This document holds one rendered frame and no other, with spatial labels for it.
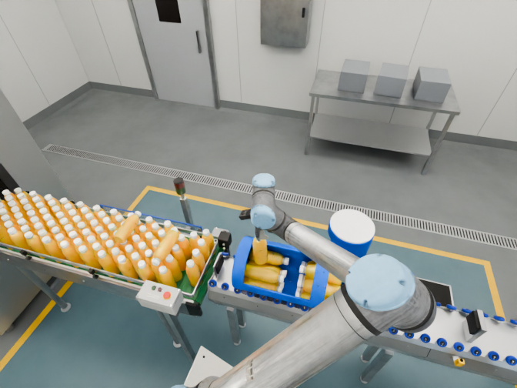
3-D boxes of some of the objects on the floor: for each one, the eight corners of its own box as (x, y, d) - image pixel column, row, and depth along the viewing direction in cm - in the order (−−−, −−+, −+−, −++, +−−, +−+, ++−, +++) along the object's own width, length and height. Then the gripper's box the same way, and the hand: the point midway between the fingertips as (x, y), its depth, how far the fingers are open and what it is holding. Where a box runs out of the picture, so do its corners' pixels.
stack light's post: (207, 282, 274) (184, 200, 196) (202, 282, 275) (178, 199, 197) (208, 279, 276) (187, 196, 199) (205, 278, 277) (181, 195, 200)
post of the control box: (195, 364, 226) (164, 306, 155) (191, 362, 227) (158, 304, 156) (198, 359, 229) (168, 299, 158) (192, 357, 229) (161, 297, 159)
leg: (239, 346, 235) (233, 312, 190) (232, 344, 236) (225, 309, 192) (241, 339, 239) (236, 304, 194) (235, 336, 240) (228, 302, 196)
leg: (368, 363, 225) (394, 332, 180) (360, 361, 226) (384, 329, 182) (368, 356, 229) (393, 322, 184) (360, 353, 230) (383, 320, 185)
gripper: (271, 219, 122) (271, 249, 137) (278, 200, 130) (276, 231, 145) (251, 215, 124) (252, 245, 139) (258, 196, 132) (259, 227, 147)
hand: (258, 235), depth 142 cm, fingers closed on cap, 4 cm apart
